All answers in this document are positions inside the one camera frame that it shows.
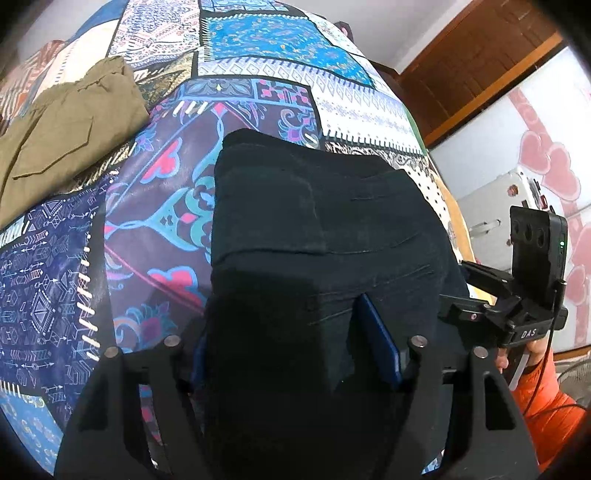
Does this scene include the person's right forearm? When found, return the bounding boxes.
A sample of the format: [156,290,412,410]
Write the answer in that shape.
[512,348,589,468]

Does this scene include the blue patchwork printed blanket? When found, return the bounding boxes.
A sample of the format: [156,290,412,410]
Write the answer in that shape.
[0,0,468,480]

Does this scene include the person's right hand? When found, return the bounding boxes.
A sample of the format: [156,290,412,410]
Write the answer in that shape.
[495,336,556,386]

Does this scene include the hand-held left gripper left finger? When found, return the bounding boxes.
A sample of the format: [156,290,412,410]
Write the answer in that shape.
[54,333,209,480]

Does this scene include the standing fan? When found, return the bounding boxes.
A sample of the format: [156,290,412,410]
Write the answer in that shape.
[555,351,591,412]

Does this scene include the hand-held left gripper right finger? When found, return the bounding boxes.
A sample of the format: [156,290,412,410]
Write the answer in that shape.
[358,293,541,480]

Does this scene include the mustard bed sheet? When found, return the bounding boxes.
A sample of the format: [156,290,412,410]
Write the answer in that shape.
[434,175,477,296]

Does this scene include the black pants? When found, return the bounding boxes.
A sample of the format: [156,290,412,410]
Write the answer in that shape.
[202,128,472,480]

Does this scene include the black cable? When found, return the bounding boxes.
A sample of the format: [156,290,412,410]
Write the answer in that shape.
[524,279,583,416]

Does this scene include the olive green folded pants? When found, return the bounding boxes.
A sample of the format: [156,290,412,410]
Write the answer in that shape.
[0,56,151,230]

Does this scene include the brown wooden door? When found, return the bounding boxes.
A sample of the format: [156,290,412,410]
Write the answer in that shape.
[396,0,568,149]

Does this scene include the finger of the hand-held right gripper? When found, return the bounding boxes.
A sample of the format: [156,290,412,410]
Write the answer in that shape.
[461,260,520,303]
[437,293,515,344]

